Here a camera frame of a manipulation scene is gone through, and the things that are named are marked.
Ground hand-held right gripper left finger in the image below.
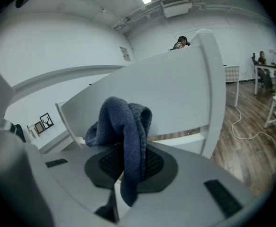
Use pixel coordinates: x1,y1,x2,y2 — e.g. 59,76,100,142
26,142,125,227

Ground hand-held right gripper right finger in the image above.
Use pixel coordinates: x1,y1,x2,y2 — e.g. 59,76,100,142
115,142,267,227

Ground dark blue wiping cloth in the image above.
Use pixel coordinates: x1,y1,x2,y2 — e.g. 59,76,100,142
85,96,153,208

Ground black office chair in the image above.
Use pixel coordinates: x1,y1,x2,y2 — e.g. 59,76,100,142
0,117,27,143
250,52,265,87

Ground grey rectangular table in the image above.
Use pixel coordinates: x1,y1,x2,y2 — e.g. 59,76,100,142
38,126,82,155

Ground black framed deer picture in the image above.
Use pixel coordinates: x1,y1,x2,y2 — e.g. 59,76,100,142
39,112,55,130

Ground white checkered cabinet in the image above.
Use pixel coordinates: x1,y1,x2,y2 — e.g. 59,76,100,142
224,65,240,108

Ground dark top desk white legs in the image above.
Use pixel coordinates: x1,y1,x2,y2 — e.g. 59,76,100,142
253,63,276,96

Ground white ceiling pipes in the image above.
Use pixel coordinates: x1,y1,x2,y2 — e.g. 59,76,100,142
112,3,271,36

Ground white ceiling air conditioner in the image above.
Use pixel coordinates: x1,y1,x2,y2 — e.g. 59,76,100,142
160,0,193,18

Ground brown picture frame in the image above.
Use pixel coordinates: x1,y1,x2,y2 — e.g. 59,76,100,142
34,121,45,135

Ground white floor cable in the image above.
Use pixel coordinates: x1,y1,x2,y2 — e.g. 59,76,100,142
231,105,276,162

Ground paper wall notice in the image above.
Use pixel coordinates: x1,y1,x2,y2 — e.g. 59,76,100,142
119,46,131,61

